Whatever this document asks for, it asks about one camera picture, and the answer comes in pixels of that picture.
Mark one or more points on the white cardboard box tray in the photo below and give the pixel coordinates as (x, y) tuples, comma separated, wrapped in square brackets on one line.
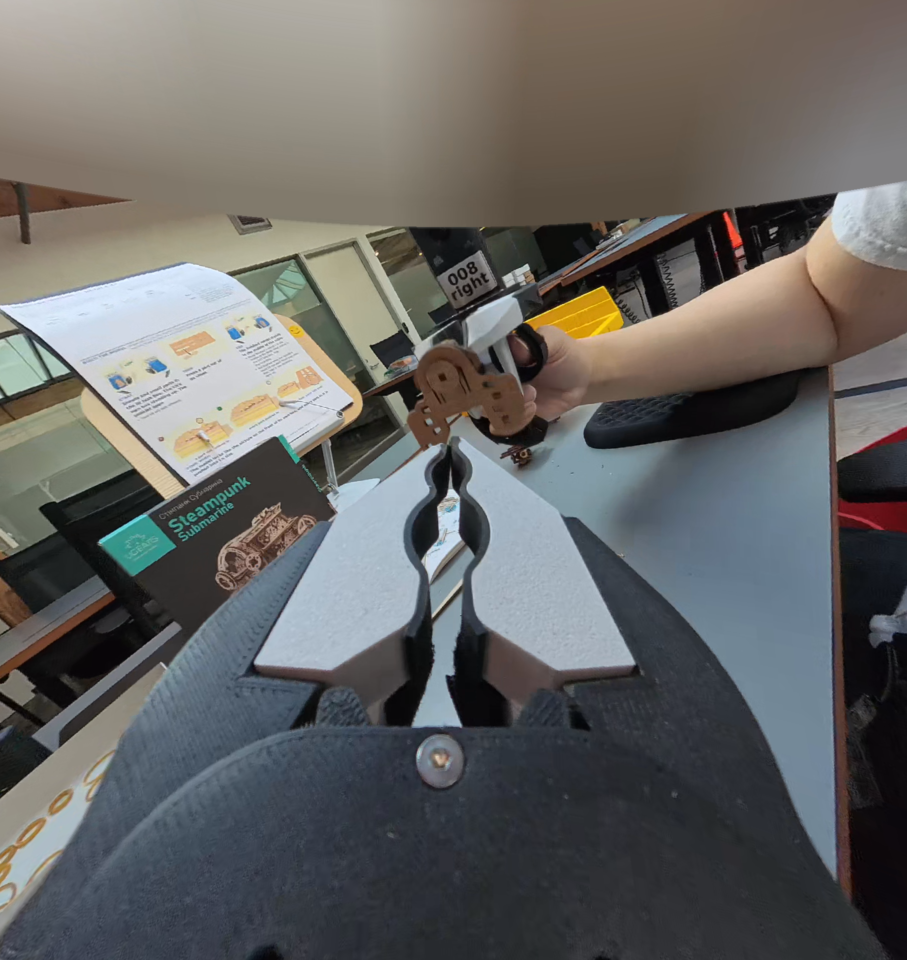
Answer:
[(101, 690)]

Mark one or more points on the wooden sheet with rings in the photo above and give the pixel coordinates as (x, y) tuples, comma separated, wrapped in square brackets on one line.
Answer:
[(33, 847)]

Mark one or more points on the black model kit box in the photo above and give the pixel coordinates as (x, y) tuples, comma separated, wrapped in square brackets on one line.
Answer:
[(221, 517)]

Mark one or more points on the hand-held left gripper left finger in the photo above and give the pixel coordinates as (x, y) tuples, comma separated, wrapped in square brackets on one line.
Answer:
[(348, 592)]

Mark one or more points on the folded assembly booklet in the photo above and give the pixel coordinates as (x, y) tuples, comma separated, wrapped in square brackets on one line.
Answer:
[(442, 540)]

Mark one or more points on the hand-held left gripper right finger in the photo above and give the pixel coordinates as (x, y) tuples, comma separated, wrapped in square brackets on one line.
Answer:
[(543, 600)]

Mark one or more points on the wall air vent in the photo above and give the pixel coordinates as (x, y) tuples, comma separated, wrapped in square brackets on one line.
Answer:
[(249, 223)]

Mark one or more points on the wooden model assembly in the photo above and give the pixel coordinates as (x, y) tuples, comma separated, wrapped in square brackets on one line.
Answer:
[(491, 397)]

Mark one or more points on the black mesh wrist rest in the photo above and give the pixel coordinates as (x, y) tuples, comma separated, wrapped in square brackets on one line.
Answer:
[(686, 409)]

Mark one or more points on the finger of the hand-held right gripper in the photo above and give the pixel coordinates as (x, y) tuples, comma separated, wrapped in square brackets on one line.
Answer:
[(502, 356), (498, 322)]

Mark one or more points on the person's right forearm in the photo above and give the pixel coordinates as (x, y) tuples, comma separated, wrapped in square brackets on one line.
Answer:
[(723, 337)]

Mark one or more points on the small wooden model part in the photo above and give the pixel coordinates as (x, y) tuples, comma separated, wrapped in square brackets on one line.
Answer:
[(517, 455)]

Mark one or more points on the person's white t-shirt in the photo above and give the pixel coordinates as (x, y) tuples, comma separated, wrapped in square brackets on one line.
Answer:
[(888, 225)]

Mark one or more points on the person's right hand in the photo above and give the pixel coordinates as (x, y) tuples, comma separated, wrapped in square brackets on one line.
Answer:
[(570, 375)]

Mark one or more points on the printed instruction sheet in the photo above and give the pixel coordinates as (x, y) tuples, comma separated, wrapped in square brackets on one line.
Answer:
[(161, 337)]

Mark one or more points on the wooden document stand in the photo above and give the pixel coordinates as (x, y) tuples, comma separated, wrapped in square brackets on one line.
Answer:
[(112, 435)]

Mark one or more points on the red bag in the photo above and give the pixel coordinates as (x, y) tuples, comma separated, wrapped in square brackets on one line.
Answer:
[(885, 517)]

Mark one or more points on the yellow plastic bin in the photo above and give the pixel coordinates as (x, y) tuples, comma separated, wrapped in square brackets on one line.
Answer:
[(588, 311)]

